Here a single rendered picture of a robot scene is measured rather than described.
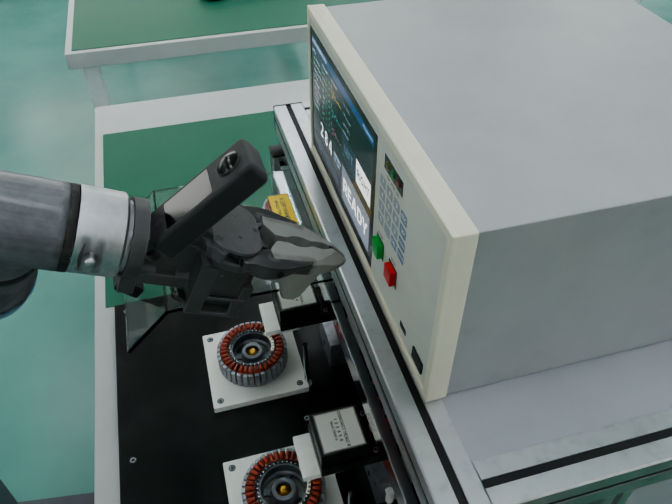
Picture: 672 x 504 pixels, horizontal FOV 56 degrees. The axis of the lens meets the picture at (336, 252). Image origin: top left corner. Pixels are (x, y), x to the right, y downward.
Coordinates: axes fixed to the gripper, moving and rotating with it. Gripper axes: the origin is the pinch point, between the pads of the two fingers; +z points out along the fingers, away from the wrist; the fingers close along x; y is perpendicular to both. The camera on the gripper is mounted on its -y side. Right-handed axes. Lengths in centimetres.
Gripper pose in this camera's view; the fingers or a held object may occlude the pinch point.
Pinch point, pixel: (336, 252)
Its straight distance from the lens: 63.1
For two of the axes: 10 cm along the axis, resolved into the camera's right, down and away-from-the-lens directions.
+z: 8.7, 1.5, 4.7
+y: -4.1, 7.4, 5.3
